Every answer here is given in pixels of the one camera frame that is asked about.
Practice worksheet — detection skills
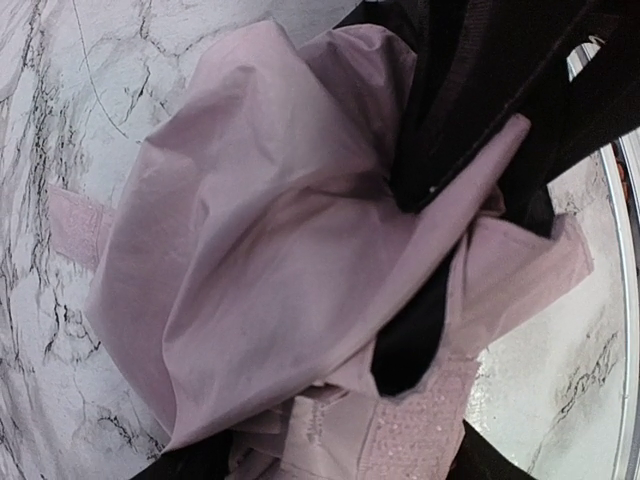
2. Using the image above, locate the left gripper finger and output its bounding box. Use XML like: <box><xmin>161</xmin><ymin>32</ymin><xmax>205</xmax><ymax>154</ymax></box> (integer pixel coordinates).
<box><xmin>344</xmin><ymin>0</ymin><xmax>639</xmax><ymax>235</ymax></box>

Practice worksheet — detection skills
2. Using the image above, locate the pink and black umbrella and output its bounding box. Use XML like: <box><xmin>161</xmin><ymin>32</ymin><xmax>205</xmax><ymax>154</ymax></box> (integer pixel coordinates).
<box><xmin>49</xmin><ymin>21</ymin><xmax>593</xmax><ymax>479</ymax></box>

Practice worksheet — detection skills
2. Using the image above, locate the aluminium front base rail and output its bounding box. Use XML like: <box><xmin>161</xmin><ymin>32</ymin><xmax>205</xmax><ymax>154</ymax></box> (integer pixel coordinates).
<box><xmin>599</xmin><ymin>131</ymin><xmax>639</xmax><ymax>479</ymax></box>

